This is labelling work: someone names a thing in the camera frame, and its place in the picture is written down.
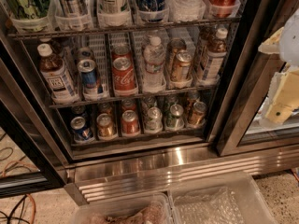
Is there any blue pepsi can middle front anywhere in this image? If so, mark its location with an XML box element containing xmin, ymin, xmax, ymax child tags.
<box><xmin>78</xmin><ymin>59</ymin><xmax>103</xmax><ymax>95</ymax></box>

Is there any green arizona can top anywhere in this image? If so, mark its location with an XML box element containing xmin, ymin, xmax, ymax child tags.
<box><xmin>0</xmin><ymin>0</ymin><xmax>52</xmax><ymax>21</ymax></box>

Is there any gold can middle front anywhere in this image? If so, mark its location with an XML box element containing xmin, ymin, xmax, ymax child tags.
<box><xmin>171</xmin><ymin>50</ymin><xmax>192</xmax><ymax>82</ymax></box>

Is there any green soda can rear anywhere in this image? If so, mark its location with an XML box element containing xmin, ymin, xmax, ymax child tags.
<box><xmin>164</xmin><ymin>94</ymin><xmax>178</xmax><ymax>113</ymax></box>

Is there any fridge door right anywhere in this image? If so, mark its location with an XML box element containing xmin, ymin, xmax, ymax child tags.
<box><xmin>208</xmin><ymin>0</ymin><xmax>298</xmax><ymax>156</ymax></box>

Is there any blue pepsi can bottom rear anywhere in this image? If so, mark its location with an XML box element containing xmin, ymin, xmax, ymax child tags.
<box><xmin>71</xmin><ymin>105</ymin><xmax>89</xmax><ymax>119</ymax></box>

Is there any orange can bottom left front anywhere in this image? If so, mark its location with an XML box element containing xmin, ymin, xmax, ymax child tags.
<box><xmin>96</xmin><ymin>113</ymin><xmax>115</xmax><ymax>138</ymax></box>

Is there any clear water bottle top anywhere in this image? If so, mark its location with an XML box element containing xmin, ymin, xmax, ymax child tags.
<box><xmin>168</xmin><ymin>0</ymin><xmax>206</xmax><ymax>22</ymax></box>

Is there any iced tea bottle rear right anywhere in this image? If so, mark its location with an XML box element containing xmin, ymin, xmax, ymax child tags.
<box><xmin>197</xmin><ymin>26</ymin><xmax>215</xmax><ymax>63</ymax></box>

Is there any iced tea bottle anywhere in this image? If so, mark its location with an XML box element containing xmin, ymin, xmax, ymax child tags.
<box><xmin>198</xmin><ymin>27</ymin><xmax>228</xmax><ymax>81</ymax></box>
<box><xmin>37</xmin><ymin>43</ymin><xmax>77</xmax><ymax>104</ymax></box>
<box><xmin>39</xmin><ymin>38</ymin><xmax>64</xmax><ymax>57</ymax></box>
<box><xmin>197</xmin><ymin>26</ymin><xmax>215</xmax><ymax>63</ymax></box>

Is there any red coca-cola can rear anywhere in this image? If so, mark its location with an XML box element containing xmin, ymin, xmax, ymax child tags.
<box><xmin>111</xmin><ymin>44</ymin><xmax>132</xmax><ymax>60</ymax></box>

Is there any fridge door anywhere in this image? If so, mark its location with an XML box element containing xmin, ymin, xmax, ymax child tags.
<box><xmin>0</xmin><ymin>61</ymin><xmax>64</xmax><ymax>198</ymax></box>
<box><xmin>208</xmin><ymin>0</ymin><xmax>298</xmax><ymax>156</ymax></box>

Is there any iced tea bottle rear left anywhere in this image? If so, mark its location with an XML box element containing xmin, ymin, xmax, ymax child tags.
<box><xmin>39</xmin><ymin>38</ymin><xmax>64</xmax><ymax>57</ymax></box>

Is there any clear plastic bin right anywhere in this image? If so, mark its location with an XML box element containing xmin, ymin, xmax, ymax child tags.
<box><xmin>168</xmin><ymin>172</ymin><xmax>278</xmax><ymax>224</ymax></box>

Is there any orange can bottom left rear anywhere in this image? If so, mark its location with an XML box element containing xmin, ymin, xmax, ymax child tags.
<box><xmin>98</xmin><ymin>103</ymin><xmax>113</xmax><ymax>117</ymax></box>

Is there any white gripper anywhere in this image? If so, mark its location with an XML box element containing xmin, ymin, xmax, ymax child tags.
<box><xmin>258</xmin><ymin>27</ymin><xmax>299</xmax><ymax>125</ymax></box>

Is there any clear plastic bin left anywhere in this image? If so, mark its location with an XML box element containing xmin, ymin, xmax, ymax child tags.
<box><xmin>70</xmin><ymin>193</ymin><xmax>174</xmax><ymax>224</ymax></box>

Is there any pepsi can middle rear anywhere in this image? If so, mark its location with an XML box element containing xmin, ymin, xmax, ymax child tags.
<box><xmin>77</xmin><ymin>47</ymin><xmax>95</xmax><ymax>62</ymax></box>

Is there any green soda can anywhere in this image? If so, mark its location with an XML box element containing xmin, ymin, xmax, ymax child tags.
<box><xmin>164</xmin><ymin>94</ymin><xmax>178</xmax><ymax>113</ymax></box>
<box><xmin>166</xmin><ymin>105</ymin><xmax>184</xmax><ymax>129</ymax></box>

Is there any red soda can bottom rear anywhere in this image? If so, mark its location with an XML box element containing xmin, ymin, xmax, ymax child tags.
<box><xmin>121</xmin><ymin>99</ymin><xmax>136</xmax><ymax>112</ymax></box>

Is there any clear plastic bin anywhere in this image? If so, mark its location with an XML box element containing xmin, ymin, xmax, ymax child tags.
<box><xmin>70</xmin><ymin>193</ymin><xmax>174</xmax><ymax>224</ymax></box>
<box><xmin>168</xmin><ymin>172</ymin><xmax>278</xmax><ymax>224</ymax></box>

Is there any clear water bottle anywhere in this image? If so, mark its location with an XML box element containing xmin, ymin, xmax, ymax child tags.
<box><xmin>168</xmin><ymin>0</ymin><xmax>206</xmax><ymax>22</ymax></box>
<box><xmin>143</xmin><ymin>36</ymin><xmax>165</xmax><ymax>89</ymax></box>

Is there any green soda can front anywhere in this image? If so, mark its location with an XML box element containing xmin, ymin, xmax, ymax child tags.
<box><xmin>166</xmin><ymin>105</ymin><xmax>184</xmax><ymax>129</ymax></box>

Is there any red soda can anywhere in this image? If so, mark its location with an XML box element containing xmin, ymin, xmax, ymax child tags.
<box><xmin>121</xmin><ymin>110</ymin><xmax>139</xmax><ymax>134</ymax></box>
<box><xmin>121</xmin><ymin>99</ymin><xmax>136</xmax><ymax>112</ymax></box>

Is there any black cable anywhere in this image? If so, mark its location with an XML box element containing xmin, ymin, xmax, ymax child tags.
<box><xmin>0</xmin><ymin>132</ymin><xmax>32</xmax><ymax>224</ymax></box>

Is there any gold can middle rear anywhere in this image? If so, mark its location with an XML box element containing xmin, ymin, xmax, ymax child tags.
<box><xmin>166</xmin><ymin>38</ymin><xmax>187</xmax><ymax>71</ymax></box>

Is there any orange cable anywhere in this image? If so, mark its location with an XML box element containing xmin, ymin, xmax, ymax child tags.
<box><xmin>0</xmin><ymin>160</ymin><xmax>39</xmax><ymax>224</ymax></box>

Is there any red coca-cola can front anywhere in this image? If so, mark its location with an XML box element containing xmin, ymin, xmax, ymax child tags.
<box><xmin>112</xmin><ymin>57</ymin><xmax>135</xmax><ymax>91</ymax></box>

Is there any red soda can bottom front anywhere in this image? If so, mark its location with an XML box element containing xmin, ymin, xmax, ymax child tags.
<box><xmin>121</xmin><ymin>110</ymin><xmax>139</xmax><ymax>134</ymax></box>

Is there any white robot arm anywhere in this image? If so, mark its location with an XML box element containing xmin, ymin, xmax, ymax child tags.
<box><xmin>258</xmin><ymin>9</ymin><xmax>299</xmax><ymax>128</ymax></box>

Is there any fridge door left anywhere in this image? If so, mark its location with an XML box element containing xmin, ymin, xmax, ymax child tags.
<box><xmin>0</xmin><ymin>61</ymin><xmax>64</xmax><ymax>198</ymax></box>

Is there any silver striped can top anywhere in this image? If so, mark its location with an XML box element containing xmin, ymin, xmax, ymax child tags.
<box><xmin>60</xmin><ymin>0</ymin><xmax>88</xmax><ymax>18</ymax></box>

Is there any silver green can front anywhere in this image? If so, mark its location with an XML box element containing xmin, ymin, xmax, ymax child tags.
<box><xmin>145</xmin><ymin>107</ymin><xmax>163</xmax><ymax>132</ymax></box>

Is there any silver green can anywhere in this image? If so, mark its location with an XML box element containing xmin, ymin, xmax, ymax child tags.
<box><xmin>141</xmin><ymin>96</ymin><xmax>157</xmax><ymax>114</ymax></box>
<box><xmin>145</xmin><ymin>107</ymin><xmax>163</xmax><ymax>132</ymax></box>

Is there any orange soda can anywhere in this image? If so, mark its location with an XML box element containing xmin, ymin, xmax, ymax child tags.
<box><xmin>186</xmin><ymin>91</ymin><xmax>200</xmax><ymax>112</ymax></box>
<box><xmin>188</xmin><ymin>102</ymin><xmax>207</xmax><ymax>125</ymax></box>

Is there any silver green can rear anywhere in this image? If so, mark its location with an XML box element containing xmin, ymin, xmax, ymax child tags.
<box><xmin>141</xmin><ymin>96</ymin><xmax>157</xmax><ymax>114</ymax></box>

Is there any blue pepsi can bottom front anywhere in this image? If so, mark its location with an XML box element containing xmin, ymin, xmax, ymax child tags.
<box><xmin>70</xmin><ymin>117</ymin><xmax>93</xmax><ymax>141</ymax></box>

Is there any gold can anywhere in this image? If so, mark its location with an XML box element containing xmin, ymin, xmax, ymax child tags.
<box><xmin>166</xmin><ymin>38</ymin><xmax>187</xmax><ymax>71</ymax></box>
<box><xmin>171</xmin><ymin>50</ymin><xmax>192</xmax><ymax>82</ymax></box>

